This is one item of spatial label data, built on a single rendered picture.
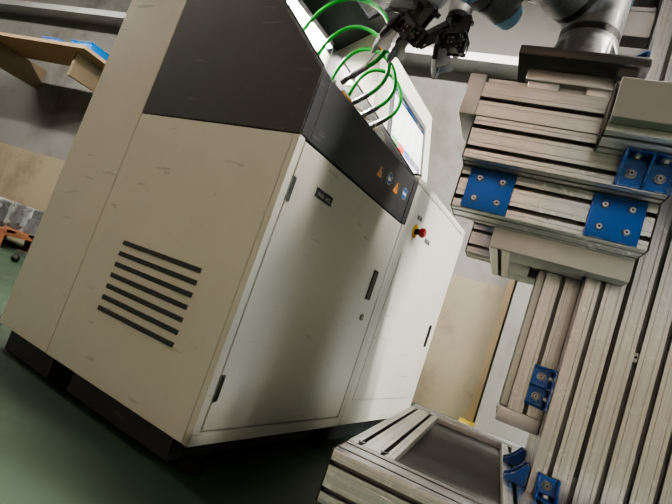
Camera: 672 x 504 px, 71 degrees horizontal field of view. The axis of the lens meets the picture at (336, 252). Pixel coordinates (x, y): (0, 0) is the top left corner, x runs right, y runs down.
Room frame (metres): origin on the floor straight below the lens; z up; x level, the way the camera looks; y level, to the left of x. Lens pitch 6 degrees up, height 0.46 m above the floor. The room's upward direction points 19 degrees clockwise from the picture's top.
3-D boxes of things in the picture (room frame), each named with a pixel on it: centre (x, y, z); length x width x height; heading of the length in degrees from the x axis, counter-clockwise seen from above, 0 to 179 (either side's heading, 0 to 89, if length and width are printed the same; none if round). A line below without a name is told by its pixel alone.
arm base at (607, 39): (0.91, -0.35, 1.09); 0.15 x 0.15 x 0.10
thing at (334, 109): (1.35, 0.00, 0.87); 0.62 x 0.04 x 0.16; 149
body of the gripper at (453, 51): (1.41, -0.13, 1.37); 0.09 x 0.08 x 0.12; 59
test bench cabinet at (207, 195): (1.49, 0.23, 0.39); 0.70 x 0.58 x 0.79; 149
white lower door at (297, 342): (1.34, -0.01, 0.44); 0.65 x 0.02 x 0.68; 149
